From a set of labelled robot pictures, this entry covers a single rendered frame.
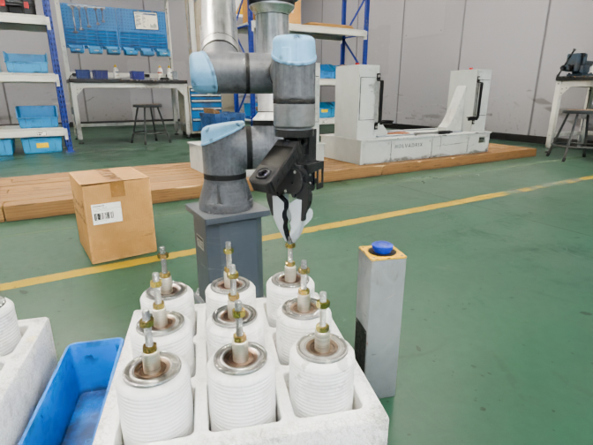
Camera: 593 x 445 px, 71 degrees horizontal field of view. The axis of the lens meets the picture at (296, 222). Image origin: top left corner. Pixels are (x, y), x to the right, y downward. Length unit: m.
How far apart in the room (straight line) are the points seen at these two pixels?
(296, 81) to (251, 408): 0.51
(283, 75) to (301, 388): 0.49
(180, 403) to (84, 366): 0.43
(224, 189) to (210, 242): 0.15
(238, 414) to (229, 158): 0.68
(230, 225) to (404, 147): 2.54
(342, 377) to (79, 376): 0.60
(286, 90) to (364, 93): 2.55
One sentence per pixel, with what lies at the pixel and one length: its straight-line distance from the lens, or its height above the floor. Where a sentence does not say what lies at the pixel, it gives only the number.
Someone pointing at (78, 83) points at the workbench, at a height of 0.71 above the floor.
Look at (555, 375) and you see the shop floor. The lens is 1.15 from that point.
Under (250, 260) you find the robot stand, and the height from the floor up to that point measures 0.16.
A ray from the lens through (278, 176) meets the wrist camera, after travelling 0.70.
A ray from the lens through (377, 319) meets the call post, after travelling 0.84.
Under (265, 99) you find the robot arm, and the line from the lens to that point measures 1.12.
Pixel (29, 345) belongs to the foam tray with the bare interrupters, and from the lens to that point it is 0.90.
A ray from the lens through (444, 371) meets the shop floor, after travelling 1.06.
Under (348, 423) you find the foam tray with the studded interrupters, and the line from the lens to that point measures 0.63.
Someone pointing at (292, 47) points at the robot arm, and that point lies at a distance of 0.74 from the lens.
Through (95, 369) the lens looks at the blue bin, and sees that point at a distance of 1.01.
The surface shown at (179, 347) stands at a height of 0.23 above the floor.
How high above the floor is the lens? 0.61
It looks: 17 degrees down
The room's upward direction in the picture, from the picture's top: straight up
